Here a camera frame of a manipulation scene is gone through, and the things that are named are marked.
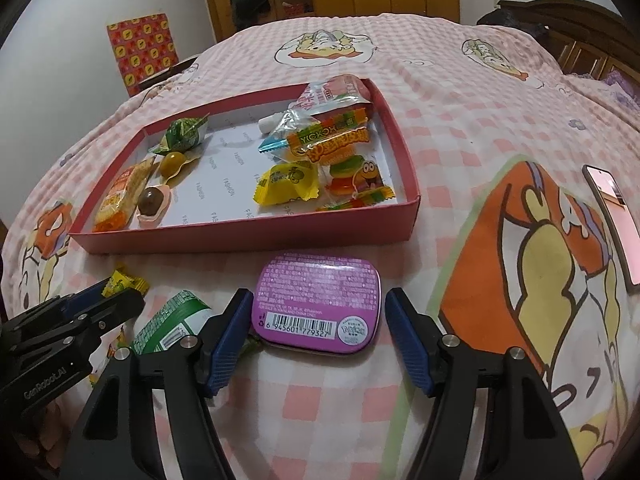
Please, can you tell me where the orange cracker packet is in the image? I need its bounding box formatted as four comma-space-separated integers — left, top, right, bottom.
91, 156, 157, 233

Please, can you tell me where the olive round candy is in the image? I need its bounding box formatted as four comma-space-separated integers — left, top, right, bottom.
159, 150, 202, 181

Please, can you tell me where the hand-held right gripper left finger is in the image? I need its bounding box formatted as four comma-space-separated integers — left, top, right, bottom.
59, 288, 255, 480

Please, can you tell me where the dark wooden headboard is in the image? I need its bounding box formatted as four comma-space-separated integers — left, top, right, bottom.
477, 0, 640, 86

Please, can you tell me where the smartphone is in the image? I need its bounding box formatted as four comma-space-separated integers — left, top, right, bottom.
582, 164, 640, 291

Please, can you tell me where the purple tin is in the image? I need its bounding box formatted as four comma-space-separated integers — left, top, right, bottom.
251, 254, 383, 357

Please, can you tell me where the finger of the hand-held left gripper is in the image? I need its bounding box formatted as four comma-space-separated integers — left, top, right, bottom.
7, 280, 113, 333
30, 290, 146, 356

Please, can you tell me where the burger gummy packet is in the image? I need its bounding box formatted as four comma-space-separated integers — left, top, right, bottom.
315, 157, 396, 211

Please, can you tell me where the pink spout pouch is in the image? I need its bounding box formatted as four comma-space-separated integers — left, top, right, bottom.
259, 74, 375, 136

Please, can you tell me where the person's left hand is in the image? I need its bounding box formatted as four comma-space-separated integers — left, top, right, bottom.
20, 400, 68, 461

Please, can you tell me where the small yellow candy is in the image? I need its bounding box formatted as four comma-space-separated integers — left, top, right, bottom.
102, 269, 150, 298

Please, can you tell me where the chocolate ball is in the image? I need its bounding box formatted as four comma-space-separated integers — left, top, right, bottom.
136, 183, 173, 225

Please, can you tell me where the green snack packet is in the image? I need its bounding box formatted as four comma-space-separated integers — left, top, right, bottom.
150, 112, 211, 155

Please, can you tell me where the pink checked cartoon blanket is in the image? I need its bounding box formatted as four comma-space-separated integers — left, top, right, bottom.
0, 12, 640, 480

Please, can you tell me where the purple pillow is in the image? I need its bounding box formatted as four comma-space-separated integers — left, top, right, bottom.
600, 70, 640, 111

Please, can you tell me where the green white packet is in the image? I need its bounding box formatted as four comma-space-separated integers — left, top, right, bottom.
131, 289, 213, 357

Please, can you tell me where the yellow candy packet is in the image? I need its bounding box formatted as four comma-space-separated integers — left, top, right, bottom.
253, 160, 321, 206

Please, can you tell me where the long clear gummy packet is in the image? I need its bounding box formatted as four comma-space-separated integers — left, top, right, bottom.
257, 110, 376, 163

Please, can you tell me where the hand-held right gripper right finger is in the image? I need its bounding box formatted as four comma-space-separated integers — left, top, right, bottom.
384, 287, 583, 480

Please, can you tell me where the red cardboard box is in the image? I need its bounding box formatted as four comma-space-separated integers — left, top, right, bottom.
67, 76, 421, 255

